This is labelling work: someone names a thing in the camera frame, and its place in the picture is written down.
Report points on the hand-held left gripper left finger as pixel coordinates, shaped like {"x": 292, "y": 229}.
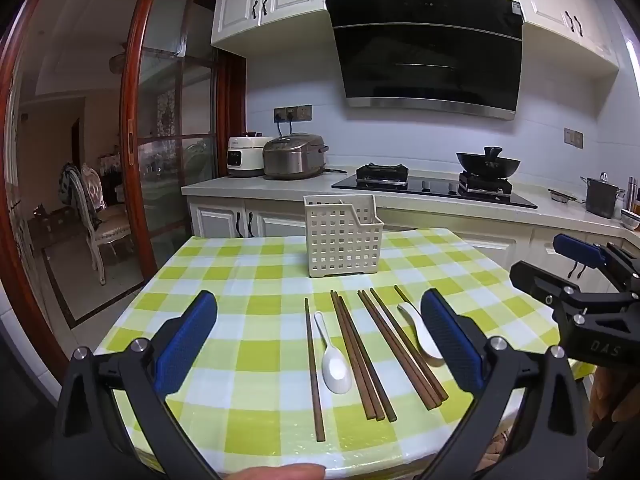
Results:
{"x": 185, "y": 340}

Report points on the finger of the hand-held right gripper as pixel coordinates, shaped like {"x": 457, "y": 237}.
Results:
{"x": 535, "y": 277}
{"x": 580, "y": 252}

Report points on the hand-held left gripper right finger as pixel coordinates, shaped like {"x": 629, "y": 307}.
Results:
{"x": 450, "y": 340}

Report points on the white ceramic spoon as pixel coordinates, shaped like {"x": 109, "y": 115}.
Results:
{"x": 417, "y": 325}
{"x": 337, "y": 370}

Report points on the set of wooden chopsticks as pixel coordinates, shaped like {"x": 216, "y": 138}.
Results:
{"x": 367, "y": 375}

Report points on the white plastic utensil basket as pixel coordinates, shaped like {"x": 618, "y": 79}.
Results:
{"x": 340, "y": 240}

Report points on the person's right hand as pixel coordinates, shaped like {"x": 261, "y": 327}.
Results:
{"x": 615, "y": 395}

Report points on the person's left hand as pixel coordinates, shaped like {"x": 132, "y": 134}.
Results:
{"x": 280, "y": 475}

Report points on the white stone countertop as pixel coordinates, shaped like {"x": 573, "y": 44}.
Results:
{"x": 550, "y": 210}

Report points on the steel stockpot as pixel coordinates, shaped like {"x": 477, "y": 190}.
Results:
{"x": 602, "y": 200}

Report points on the small metal strainer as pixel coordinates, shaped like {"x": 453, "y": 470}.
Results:
{"x": 562, "y": 196}

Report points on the steel bowl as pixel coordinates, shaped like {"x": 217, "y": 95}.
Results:
{"x": 631, "y": 221}

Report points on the green checked tablecloth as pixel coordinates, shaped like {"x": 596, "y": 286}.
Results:
{"x": 260, "y": 270}

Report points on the black burner grate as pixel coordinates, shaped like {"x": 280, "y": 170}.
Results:
{"x": 485, "y": 185}
{"x": 382, "y": 172}

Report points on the black wok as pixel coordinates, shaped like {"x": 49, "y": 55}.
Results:
{"x": 487, "y": 165}

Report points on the black glass gas cooktop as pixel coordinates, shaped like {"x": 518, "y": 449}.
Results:
{"x": 435, "y": 187}

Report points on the white dining chair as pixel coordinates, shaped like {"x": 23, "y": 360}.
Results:
{"x": 107, "y": 225}

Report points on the white electric pressure cooker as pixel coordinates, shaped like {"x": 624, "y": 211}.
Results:
{"x": 242, "y": 157}

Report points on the dark jacket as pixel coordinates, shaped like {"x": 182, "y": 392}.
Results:
{"x": 67, "y": 185}

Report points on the silver rice cooker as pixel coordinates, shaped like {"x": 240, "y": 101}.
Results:
{"x": 292, "y": 157}

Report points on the wooden sliding glass door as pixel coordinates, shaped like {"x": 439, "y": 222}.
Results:
{"x": 175, "y": 110}

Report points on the black range hood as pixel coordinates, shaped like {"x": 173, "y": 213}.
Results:
{"x": 425, "y": 60}

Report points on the ceiling lamp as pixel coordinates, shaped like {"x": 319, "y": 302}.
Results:
{"x": 119, "y": 57}

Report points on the wall switch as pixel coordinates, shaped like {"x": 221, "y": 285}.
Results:
{"x": 573, "y": 138}

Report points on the red wooden door frame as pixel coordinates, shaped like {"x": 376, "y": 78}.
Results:
{"x": 232, "y": 110}

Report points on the wall power socket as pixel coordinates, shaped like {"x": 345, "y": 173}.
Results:
{"x": 300, "y": 112}

